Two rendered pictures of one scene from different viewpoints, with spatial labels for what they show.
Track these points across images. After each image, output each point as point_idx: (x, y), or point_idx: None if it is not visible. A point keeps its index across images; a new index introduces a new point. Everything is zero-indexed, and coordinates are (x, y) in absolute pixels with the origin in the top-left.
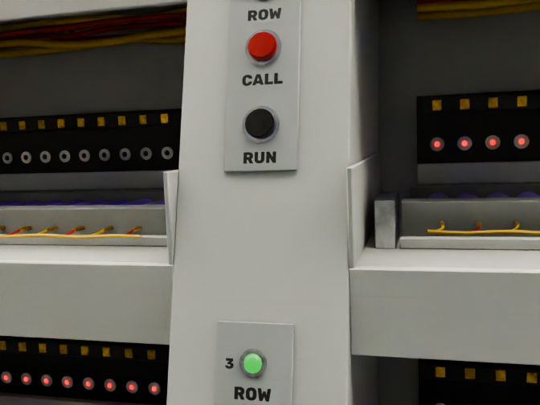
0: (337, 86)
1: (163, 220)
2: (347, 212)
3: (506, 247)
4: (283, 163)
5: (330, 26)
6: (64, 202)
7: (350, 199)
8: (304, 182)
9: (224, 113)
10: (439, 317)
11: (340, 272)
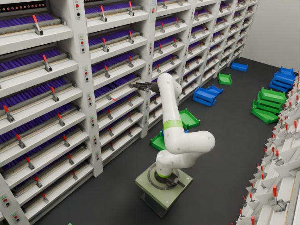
0: (151, 69)
1: (139, 78)
2: (152, 76)
3: (152, 72)
4: (149, 74)
5: (151, 66)
6: (125, 77)
7: (152, 75)
8: (150, 75)
9: (147, 72)
10: (153, 78)
11: (151, 78)
